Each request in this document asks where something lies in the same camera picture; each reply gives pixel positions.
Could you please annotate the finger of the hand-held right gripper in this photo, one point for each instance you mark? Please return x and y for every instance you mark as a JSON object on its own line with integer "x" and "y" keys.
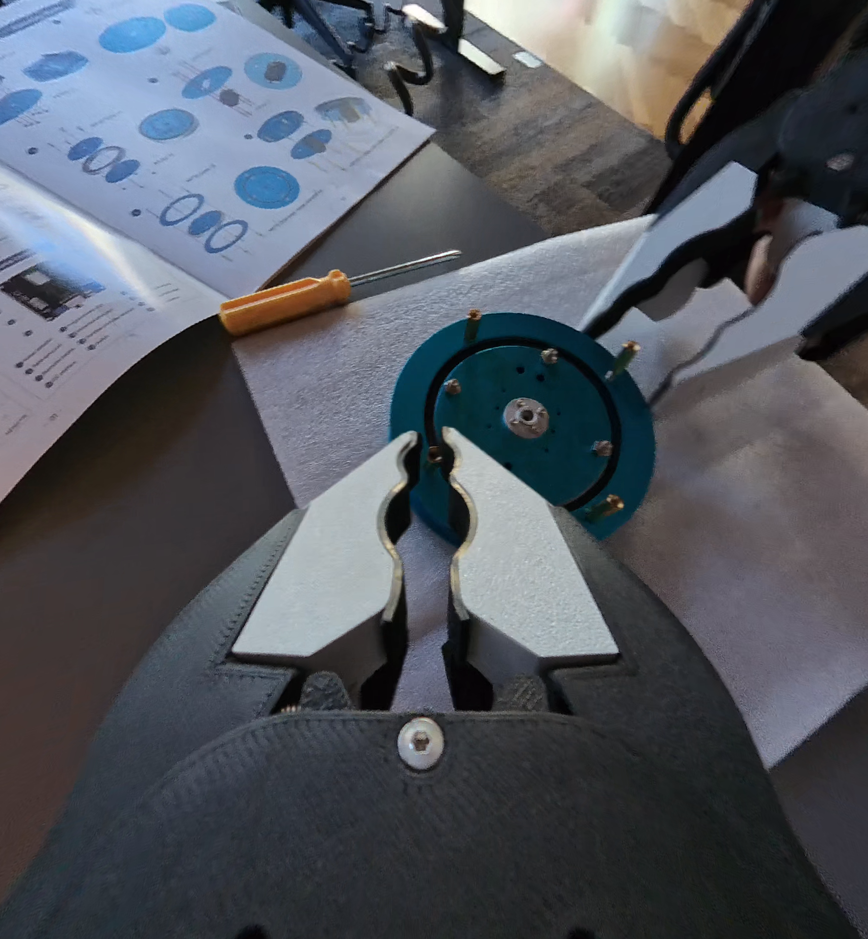
{"x": 690, "y": 213}
{"x": 822, "y": 286}

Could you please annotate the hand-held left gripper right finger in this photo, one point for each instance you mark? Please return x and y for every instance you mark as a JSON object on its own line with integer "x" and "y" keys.
{"x": 529, "y": 587}

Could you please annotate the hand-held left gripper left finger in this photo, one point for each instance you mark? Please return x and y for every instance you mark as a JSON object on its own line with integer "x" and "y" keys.
{"x": 316, "y": 587}

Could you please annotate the brass hex standoff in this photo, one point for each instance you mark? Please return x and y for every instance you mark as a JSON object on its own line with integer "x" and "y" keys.
{"x": 627, "y": 356}
{"x": 434, "y": 455}
{"x": 473, "y": 323}
{"x": 610, "y": 506}

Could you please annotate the blue round turntable base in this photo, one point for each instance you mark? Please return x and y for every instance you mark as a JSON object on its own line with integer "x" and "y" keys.
{"x": 551, "y": 469}

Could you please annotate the dark desk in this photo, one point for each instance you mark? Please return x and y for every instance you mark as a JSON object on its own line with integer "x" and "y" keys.
{"x": 111, "y": 550}

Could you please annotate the metal desk foot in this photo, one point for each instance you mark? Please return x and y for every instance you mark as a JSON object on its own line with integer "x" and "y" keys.
{"x": 481, "y": 59}

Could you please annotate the person's right hand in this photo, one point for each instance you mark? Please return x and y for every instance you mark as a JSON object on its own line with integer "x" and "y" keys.
{"x": 758, "y": 279}

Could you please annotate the small white floor plate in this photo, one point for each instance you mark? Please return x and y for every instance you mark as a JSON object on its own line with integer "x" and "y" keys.
{"x": 527, "y": 59}

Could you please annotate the white foam sheet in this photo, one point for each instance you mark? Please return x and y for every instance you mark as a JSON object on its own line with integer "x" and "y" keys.
{"x": 771, "y": 513}

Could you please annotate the open instruction manual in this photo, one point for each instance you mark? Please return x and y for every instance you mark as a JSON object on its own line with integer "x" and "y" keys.
{"x": 397, "y": 136}

